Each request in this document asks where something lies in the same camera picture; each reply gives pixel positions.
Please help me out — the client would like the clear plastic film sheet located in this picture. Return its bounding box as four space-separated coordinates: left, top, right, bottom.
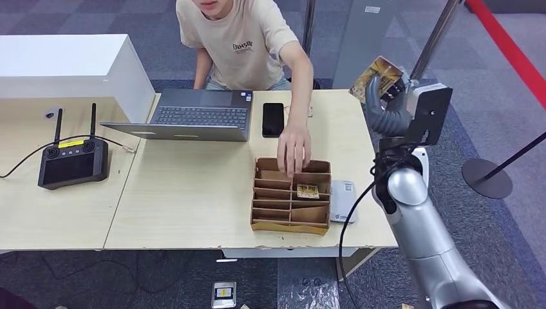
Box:
281 281 341 309

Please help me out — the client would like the black stanchion with round base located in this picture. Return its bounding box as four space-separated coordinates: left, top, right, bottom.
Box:
462 132 546 200

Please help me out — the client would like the chrome stanchion post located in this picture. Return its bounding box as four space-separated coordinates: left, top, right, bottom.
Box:
408 0 466 82

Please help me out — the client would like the grey open laptop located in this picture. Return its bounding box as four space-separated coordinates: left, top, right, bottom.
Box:
100 88 254 142

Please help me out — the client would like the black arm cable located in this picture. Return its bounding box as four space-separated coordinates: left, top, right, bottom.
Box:
337 142 423 309

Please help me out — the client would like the person's left hand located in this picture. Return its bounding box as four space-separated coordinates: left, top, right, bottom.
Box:
277 122 313 178

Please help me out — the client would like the black remote controller with antennas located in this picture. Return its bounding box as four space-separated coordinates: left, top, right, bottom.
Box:
37 103 109 191

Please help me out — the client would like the black controller cable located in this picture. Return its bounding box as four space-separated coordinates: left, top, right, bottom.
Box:
0 135 137 179

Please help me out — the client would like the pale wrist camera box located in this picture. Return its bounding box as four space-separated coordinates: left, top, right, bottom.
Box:
404 80 453 147

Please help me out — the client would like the person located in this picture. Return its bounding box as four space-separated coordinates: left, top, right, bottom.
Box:
175 0 315 178

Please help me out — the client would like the black smartphone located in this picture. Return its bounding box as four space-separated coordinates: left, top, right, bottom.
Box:
262 102 285 138

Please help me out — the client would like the dark metal pole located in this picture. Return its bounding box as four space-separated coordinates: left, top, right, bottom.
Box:
301 0 317 56

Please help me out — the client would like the golden picture ID card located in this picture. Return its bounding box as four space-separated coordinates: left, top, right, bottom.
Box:
349 55 404 104

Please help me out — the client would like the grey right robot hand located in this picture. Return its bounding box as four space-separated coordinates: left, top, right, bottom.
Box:
364 75 409 119

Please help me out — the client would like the pale wooden desk leg panel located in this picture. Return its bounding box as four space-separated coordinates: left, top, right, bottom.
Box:
334 247 381 281

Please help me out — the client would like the white cabinet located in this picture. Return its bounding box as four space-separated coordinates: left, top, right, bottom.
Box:
0 33 156 124

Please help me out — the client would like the grey upright panel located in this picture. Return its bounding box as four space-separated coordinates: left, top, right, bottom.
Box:
332 0 400 91

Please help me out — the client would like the red barrier belt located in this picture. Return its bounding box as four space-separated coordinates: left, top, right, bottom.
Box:
465 0 546 109

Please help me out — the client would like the silver floor socket plate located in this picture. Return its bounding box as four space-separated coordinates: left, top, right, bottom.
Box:
211 281 237 309

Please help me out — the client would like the brown cardboard card organizer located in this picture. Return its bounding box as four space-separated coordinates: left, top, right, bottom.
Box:
250 157 333 236

